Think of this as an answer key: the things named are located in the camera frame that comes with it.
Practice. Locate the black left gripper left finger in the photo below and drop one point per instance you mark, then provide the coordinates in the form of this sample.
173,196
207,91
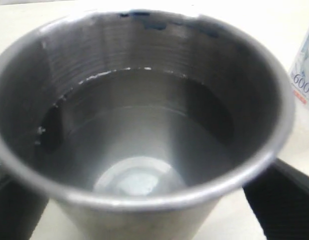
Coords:
20,209

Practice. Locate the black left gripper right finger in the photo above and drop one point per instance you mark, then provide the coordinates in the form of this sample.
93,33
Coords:
279,198

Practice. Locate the stainless steel cup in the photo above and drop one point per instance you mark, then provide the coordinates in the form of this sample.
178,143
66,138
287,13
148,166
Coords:
137,122

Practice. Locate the clear plastic tall container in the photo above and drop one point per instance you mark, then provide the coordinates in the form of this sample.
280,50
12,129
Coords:
299,80

